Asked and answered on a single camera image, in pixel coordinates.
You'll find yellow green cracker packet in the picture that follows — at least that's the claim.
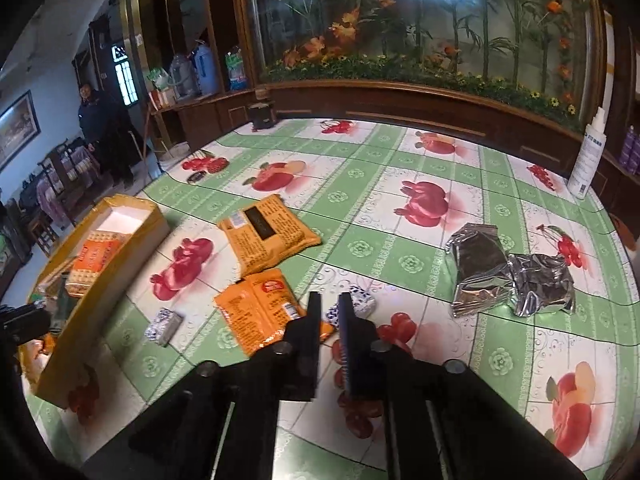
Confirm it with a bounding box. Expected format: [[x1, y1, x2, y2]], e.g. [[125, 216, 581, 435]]
[[35, 270, 66, 306]]

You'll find gold trimmed pillar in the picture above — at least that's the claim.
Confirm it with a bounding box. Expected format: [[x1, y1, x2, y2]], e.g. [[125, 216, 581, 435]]
[[119, 0, 168, 106]]

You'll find dark glass jar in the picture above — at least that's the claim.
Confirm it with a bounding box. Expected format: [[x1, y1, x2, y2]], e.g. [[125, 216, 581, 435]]
[[248, 101, 277, 131]]

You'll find small wooden stool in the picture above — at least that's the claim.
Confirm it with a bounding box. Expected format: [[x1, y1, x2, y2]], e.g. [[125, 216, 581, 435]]
[[27, 212, 61, 258]]

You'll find blue white candy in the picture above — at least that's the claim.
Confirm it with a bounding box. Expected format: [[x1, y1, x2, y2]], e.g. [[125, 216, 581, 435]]
[[145, 309, 185, 347], [325, 285, 377, 326]]

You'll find white plastic bucket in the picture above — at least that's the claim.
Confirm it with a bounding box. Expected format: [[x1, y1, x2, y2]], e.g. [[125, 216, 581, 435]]
[[159, 141, 191, 161]]

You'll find dark wooden chair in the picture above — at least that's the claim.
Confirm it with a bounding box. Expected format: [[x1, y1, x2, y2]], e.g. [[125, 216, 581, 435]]
[[37, 137, 98, 216]]

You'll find green fruit print tablecloth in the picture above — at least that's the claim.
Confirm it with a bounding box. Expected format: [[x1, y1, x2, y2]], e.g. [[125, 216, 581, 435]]
[[22, 117, 640, 480]]

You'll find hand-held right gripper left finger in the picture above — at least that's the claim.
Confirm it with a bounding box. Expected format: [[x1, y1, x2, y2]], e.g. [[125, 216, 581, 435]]
[[127, 291, 323, 480]]

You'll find blue thermos jug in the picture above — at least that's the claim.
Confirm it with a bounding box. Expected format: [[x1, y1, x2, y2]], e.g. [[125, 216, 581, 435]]
[[192, 40, 219, 96]]

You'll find white spray bottle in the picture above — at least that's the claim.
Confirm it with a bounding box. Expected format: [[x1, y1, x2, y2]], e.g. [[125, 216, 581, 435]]
[[567, 106, 608, 200]]

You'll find framed wall painting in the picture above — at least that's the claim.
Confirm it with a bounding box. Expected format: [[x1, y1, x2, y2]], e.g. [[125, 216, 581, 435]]
[[0, 89, 41, 171]]

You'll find plastic bottle blue label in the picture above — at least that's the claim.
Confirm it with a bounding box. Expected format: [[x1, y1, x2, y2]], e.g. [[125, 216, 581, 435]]
[[224, 45, 249, 92]]

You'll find brown round stool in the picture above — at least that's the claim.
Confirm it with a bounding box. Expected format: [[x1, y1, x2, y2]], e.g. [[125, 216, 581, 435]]
[[612, 215, 640, 251]]

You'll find plain orange snack packet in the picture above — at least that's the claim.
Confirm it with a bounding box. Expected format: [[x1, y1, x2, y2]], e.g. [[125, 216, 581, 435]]
[[213, 267, 335, 358]]

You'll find silver foil packet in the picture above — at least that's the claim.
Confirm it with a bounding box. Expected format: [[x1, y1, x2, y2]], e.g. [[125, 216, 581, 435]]
[[507, 252, 577, 317], [446, 223, 516, 318]]

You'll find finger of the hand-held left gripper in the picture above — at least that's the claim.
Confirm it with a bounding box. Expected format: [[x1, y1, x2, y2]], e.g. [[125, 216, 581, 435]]
[[0, 304, 52, 346]]

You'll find brown wooden cabinet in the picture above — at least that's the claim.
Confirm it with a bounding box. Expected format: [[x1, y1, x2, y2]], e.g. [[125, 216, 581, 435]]
[[150, 82, 640, 196]]

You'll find orange cracker packet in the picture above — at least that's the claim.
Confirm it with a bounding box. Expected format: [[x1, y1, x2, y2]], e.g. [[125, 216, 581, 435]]
[[75, 231, 126, 273]]

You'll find orange snack packet with picture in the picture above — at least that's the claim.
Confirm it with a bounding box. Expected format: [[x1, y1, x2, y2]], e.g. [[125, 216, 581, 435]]
[[22, 335, 56, 391]]

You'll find grey thermos jug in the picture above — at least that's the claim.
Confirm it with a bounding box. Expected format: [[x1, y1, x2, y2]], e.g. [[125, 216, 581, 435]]
[[171, 54, 197, 101]]

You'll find yellow-edged white tray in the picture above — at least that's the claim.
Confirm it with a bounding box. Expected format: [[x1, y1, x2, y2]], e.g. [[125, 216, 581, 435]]
[[22, 194, 172, 411]]

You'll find glass artificial flower display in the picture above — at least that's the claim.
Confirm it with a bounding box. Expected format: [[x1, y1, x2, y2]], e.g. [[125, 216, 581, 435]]
[[235, 0, 608, 126]]

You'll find large orange packet black label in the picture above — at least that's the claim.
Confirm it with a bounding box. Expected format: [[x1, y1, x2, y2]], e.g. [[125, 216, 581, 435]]
[[218, 194, 322, 281]]

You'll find dark green snack box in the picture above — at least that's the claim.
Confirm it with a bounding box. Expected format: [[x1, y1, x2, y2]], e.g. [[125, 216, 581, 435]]
[[50, 290, 76, 336]]

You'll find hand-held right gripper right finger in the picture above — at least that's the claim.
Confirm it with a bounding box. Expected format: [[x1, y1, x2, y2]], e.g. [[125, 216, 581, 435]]
[[336, 291, 588, 480]]

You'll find purple cloth covered table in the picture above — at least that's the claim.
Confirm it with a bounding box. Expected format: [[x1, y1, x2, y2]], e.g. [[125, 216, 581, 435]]
[[37, 152, 101, 216]]

